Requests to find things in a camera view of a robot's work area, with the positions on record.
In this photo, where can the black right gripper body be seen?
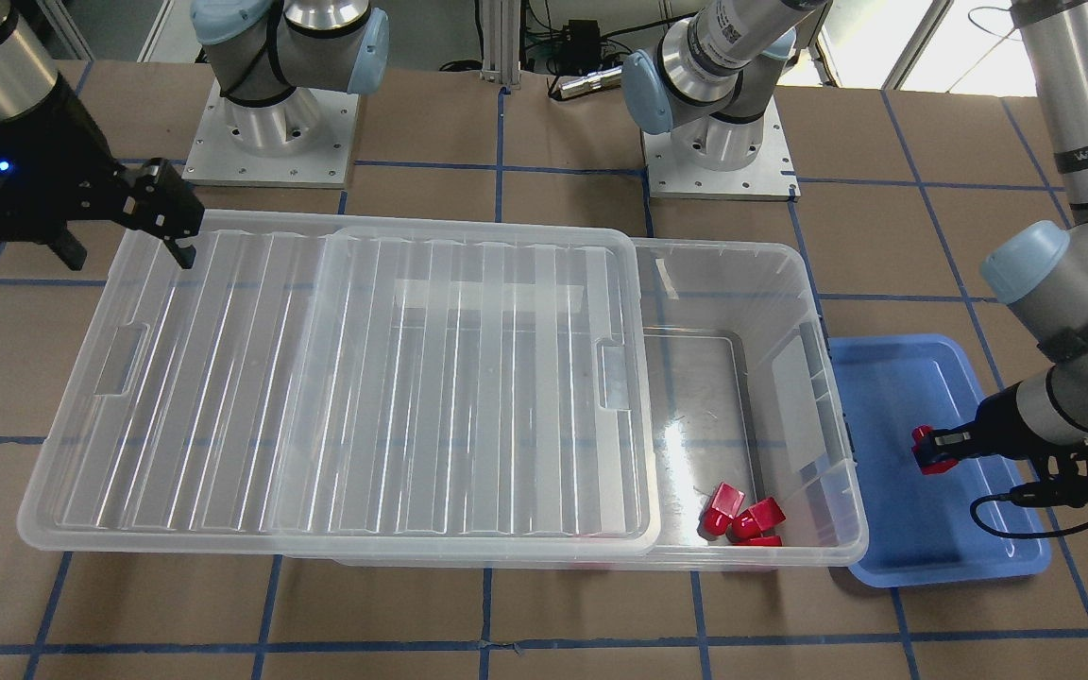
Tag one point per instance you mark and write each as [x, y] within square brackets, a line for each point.
[60, 142]

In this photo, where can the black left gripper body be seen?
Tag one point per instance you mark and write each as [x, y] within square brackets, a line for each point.
[999, 423]

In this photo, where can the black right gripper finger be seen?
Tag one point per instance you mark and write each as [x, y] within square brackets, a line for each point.
[184, 252]
[68, 249]

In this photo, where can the red block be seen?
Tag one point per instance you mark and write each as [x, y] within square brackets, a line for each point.
[763, 541]
[929, 456]
[761, 518]
[721, 509]

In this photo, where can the clear plastic box lid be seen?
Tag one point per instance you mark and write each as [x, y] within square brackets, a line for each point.
[166, 439]

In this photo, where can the clear plastic storage box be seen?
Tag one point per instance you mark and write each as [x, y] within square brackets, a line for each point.
[742, 406]

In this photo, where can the blue plastic tray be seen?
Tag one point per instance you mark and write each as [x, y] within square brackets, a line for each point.
[920, 525]

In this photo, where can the black power adapter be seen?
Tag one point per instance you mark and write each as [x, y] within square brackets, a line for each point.
[581, 41]

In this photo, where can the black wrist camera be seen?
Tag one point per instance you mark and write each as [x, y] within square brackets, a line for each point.
[1061, 479]

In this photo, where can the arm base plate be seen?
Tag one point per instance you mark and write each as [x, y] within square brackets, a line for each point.
[303, 142]
[712, 159]

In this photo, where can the aluminium frame post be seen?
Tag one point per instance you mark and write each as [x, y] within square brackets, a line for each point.
[500, 37]

